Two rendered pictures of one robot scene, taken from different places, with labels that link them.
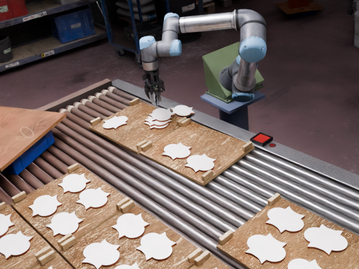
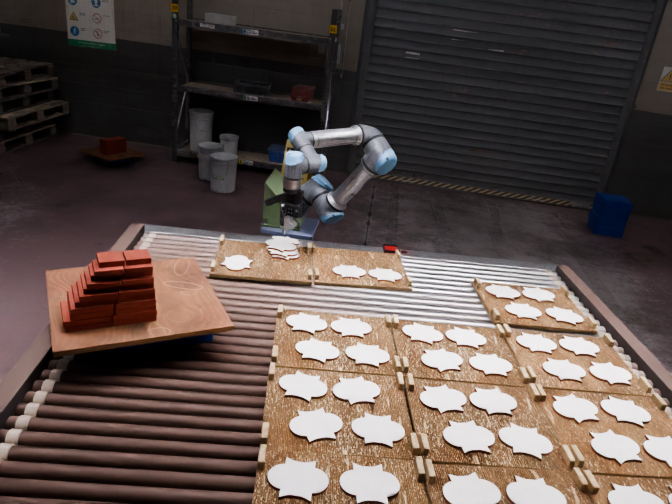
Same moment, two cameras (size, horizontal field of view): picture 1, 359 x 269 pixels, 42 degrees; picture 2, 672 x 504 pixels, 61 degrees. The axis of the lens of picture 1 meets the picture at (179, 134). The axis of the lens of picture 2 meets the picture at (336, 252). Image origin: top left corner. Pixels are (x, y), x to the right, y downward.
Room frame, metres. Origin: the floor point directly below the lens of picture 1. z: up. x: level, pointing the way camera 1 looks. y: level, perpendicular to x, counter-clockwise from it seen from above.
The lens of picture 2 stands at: (0.67, 1.88, 1.98)
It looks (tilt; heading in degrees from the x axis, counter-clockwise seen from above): 24 degrees down; 303
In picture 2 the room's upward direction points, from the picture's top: 7 degrees clockwise
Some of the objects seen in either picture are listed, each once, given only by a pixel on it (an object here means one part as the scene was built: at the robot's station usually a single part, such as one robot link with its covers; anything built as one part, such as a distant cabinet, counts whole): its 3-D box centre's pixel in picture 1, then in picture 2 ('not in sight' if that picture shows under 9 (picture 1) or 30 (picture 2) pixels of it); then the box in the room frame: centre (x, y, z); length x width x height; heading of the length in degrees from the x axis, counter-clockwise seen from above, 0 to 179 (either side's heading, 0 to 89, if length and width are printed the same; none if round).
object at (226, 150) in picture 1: (196, 150); (359, 268); (1.82, -0.07, 0.93); 0.41 x 0.35 x 0.02; 41
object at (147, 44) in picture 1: (148, 49); (294, 165); (2.11, 0.09, 1.34); 0.09 x 0.08 x 0.11; 76
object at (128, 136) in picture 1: (138, 125); (263, 261); (2.13, 0.20, 0.93); 0.41 x 0.35 x 0.02; 39
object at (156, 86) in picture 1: (153, 80); (292, 202); (2.10, 0.09, 1.18); 0.09 x 0.08 x 0.12; 21
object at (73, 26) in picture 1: (71, 23); not in sight; (6.33, 1.25, 0.32); 0.50 x 0.41 x 0.37; 116
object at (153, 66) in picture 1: (151, 64); (292, 183); (2.11, 0.09, 1.26); 0.08 x 0.08 x 0.05
